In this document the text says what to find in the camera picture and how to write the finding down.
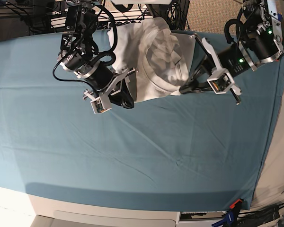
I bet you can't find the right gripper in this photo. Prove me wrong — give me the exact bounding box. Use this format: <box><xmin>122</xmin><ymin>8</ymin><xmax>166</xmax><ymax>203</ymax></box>
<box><xmin>81</xmin><ymin>62</ymin><xmax>135</xmax><ymax>109</ymax></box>

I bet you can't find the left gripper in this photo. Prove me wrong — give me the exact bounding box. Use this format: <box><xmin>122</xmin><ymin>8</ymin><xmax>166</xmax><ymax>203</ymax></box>
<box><xmin>179</xmin><ymin>33</ymin><xmax>248</xmax><ymax>105</ymax></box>

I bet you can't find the white T-shirt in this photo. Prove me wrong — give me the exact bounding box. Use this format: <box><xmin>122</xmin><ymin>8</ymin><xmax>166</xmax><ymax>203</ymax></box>
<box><xmin>112</xmin><ymin>17</ymin><xmax>195</xmax><ymax>103</ymax></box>

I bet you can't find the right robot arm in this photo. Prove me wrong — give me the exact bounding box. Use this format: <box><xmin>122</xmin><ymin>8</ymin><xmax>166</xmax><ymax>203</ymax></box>
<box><xmin>52</xmin><ymin>0</ymin><xmax>135</xmax><ymax>114</ymax></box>

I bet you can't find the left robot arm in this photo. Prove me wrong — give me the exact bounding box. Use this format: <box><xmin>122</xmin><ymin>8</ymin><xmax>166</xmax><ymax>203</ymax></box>
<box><xmin>179</xmin><ymin>0</ymin><xmax>284</xmax><ymax>105</ymax></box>

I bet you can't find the teal table cloth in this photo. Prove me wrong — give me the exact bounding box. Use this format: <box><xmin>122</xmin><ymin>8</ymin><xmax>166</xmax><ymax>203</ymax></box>
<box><xmin>0</xmin><ymin>34</ymin><xmax>284</xmax><ymax>211</ymax></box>

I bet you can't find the black power strip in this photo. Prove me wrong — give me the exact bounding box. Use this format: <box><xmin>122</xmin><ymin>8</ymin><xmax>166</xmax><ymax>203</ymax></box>
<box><xmin>97</xmin><ymin>20</ymin><xmax>141</xmax><ymax>30</ymax></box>

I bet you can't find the orange black bottom clamp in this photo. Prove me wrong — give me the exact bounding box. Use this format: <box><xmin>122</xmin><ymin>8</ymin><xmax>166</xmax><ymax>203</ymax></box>
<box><xmin>230</xmin><ymin>199</ymin><xmax>244</xmax><ymax>212</ymax></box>

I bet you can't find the blue clamp bottom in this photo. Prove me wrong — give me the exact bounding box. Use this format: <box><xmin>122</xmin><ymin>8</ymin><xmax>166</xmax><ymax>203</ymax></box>
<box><xmin>212</xmin><ymin>209</ymin><xmax>240</xmax><ymax>227</ymax></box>

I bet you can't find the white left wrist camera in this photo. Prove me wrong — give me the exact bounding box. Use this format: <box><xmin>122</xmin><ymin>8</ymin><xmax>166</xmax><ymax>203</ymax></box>
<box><xmin>207</xmin><ymin>69</ymin><xmax>235</xmax><ymax>95</ymax></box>

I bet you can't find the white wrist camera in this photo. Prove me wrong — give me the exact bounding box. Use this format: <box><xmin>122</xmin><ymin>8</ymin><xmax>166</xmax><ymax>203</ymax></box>
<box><xmin>90</xmin><ymin>95</ymin><xmax>112</xmax><ymax>114</ymax></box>
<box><xmin>207</xmin><ymin>69</ymin><xmax>235</xmax><ymax>95</ymax></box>

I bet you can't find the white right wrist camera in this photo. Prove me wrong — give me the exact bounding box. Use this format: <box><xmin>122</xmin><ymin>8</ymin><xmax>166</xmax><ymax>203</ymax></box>
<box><xmin>90</xmin><ymin>95</ymin><xmax>112</xmax><ymax>114</ymax></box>

